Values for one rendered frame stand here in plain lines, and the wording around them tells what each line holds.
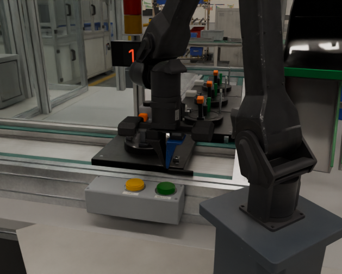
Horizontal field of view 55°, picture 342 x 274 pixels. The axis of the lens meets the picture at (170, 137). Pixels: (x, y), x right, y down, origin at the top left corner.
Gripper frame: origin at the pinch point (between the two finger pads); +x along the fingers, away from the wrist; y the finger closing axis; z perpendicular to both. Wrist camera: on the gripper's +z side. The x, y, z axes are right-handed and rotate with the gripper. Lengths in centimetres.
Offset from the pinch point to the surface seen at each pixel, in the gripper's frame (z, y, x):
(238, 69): 167, -10, 9
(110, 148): 17.3, 19.9, 7.7
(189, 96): 79, 8, 7
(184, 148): 21.7, 0.3, 7.8
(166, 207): -3.4, -0.7, 11.0
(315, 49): 23.3, -30.0, -18.7
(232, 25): 750, 21, -2
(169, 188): -0.8, -0.7, 7.8
